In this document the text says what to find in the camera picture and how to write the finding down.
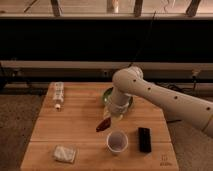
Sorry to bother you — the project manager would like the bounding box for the black cable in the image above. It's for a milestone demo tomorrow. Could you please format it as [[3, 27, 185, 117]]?
[[128, 11, 158, 68]]

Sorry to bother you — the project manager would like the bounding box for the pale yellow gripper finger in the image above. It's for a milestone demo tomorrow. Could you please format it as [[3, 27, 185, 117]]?
[[103, 109, 111, 119]]

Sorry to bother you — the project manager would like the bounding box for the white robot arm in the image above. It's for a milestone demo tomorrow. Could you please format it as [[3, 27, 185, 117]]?
[[106, 66, 213, 138]]

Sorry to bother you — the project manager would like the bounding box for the black rectangular block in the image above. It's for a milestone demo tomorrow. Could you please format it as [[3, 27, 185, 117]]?
[[138, 127, 152, 153]]

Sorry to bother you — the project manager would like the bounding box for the green ceramic bowl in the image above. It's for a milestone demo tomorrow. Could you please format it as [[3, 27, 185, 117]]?
[[102, 87, 133, 115]]

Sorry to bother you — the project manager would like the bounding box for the clear plastic bottle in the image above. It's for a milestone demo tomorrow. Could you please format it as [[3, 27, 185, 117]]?
[[53, 82, 64, 110]]

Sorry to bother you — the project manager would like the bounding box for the white folded cloth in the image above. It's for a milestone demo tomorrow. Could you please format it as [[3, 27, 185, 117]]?
[[53, 145, 77, 163]]

